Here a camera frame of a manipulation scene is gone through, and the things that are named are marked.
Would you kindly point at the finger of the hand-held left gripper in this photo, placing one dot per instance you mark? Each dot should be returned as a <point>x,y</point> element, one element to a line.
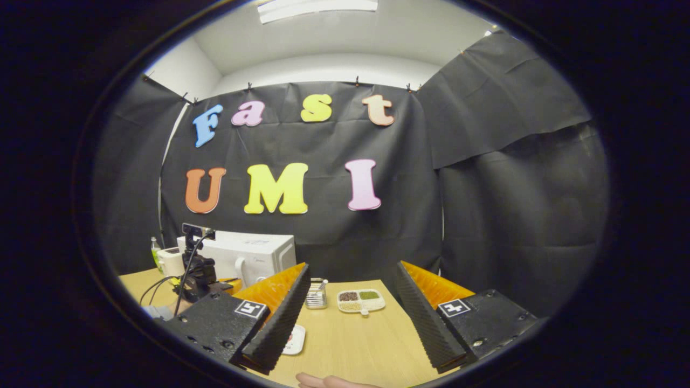
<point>229,285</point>

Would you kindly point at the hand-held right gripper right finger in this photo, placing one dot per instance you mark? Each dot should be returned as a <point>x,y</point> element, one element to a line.
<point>426,323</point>

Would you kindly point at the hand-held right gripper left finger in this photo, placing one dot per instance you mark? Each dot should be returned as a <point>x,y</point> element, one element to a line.
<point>280,323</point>

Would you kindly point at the pink ham slice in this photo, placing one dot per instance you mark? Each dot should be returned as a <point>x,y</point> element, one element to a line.
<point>290,338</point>

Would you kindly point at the white square plate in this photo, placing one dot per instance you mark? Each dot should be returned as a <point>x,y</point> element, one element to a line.
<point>297,340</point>

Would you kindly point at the white microwave oven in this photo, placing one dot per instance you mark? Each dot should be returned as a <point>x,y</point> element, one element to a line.
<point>259,254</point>

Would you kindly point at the white toaster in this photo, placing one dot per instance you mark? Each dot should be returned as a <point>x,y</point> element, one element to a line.
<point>170,263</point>

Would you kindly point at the green label drink bottle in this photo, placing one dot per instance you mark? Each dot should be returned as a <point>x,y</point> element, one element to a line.
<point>155,254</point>

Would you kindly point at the blue striped straw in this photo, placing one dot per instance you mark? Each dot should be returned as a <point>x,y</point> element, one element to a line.
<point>323,284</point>

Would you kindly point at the divided dish of grains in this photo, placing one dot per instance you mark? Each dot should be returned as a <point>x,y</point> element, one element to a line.
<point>361,302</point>

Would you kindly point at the black backdrop cloth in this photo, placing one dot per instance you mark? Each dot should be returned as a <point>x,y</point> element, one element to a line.
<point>334,242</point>

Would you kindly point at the ceiling light panel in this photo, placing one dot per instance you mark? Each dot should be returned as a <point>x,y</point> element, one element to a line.
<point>318,9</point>

